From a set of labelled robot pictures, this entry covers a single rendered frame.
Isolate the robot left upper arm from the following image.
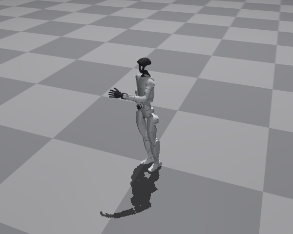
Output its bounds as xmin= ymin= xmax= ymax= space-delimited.
xmin=142 ymin=78 xmax=155 ymax=103

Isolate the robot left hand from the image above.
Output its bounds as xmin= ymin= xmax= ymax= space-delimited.
xmin=108 ymin=88 xmax=127 ymax=99

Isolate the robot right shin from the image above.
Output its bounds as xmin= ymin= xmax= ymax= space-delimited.
xmin=143 ymin=138 xmax=152 ymax=159

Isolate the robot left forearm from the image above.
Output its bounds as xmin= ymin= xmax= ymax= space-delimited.
xmin=122 ymin=94 xmax=147 ymax=103

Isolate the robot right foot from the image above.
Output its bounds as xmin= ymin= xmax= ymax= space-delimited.
xmin=141 ymin=156 xmax=154 ymax=164

